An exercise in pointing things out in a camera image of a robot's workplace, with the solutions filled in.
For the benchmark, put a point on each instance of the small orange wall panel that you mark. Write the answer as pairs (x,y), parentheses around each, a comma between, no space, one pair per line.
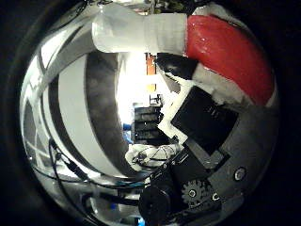
(151,87)

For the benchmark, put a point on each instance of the dark cabinet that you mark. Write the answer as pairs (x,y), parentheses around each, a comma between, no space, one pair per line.
(147,125)

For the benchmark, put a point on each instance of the long orange wall panel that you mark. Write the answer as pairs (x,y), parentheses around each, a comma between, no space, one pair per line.
(151,66)

